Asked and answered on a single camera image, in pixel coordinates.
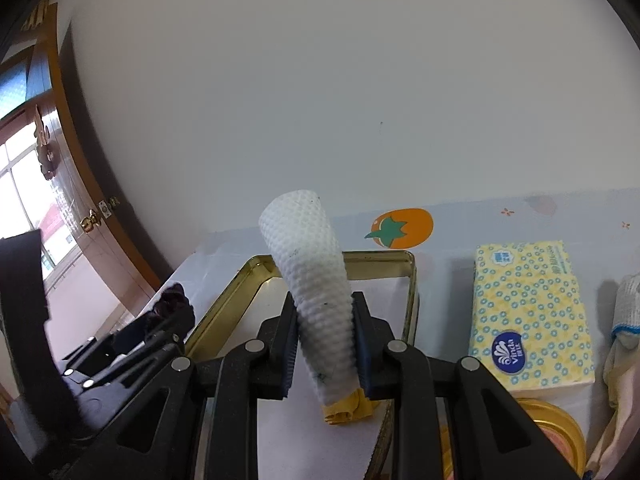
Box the window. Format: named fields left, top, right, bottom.
left=0, top=125, right=78, bottom=281

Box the white glove with blue band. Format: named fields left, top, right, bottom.
left=585, top=272, right=640, bottom=480

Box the hanging door ornament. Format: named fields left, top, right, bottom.
left=31, top=104, right=59, bottom=181

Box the pale blue printed tablecloth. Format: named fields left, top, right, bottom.
left=160, top=187, right=640, bottom=480

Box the brass door handle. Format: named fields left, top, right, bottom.
left=80, top=207, right=104, bottom=234

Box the round yellow tin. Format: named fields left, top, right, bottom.
left=440, top=397, right=587, bottom=480

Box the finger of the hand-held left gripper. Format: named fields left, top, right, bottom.
left=62, top=307, right=196, bottom=376
left=80, top=332, right=188, bottom=397

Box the gold tin box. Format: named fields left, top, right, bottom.
left=184, top=250, right=420, bottom=480

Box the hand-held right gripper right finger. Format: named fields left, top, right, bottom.
left=351, top=291, right=583, bottom=480

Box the brown wooden door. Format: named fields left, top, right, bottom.
left=0, top=0, right=176, bottom=321

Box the dark purple cloth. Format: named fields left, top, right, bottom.
left=152, top=282, right=196, bottom=333

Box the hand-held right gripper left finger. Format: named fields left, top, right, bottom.
left=65, top=291, right=302, bottom=480

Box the yellow paper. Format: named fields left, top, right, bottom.
left=321, top=386, right=379, bottom=427

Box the yellow patterned tissue packet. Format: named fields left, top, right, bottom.
left=467, top=240, right=597, bottom=393

